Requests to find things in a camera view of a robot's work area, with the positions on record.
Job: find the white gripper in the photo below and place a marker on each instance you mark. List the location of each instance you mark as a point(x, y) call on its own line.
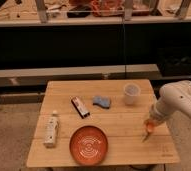
point(153, 120)

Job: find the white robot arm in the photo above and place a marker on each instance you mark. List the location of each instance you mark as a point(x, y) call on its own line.
point(174, 96)

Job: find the white ceramic cup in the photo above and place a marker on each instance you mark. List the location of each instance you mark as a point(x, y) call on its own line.
point(131, 93)

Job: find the blue sponge cloth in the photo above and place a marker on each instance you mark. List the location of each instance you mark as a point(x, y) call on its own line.
point(103, 102)

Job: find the black crate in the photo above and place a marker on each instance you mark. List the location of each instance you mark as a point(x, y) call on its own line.
point(174, 61)

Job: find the wooden folding table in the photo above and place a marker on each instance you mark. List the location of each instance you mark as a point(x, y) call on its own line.
point(122, 124)

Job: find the orange round plate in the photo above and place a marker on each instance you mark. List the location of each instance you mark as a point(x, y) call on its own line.
point(88, 145)

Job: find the dark rectangular box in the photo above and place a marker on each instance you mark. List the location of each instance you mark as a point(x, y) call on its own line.
point(80, 107)

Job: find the white plastic bottle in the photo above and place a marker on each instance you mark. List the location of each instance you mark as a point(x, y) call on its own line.
point(50, 138)

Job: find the long wooden shelf bench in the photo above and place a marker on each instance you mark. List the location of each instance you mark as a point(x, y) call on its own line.
point(40, 76)

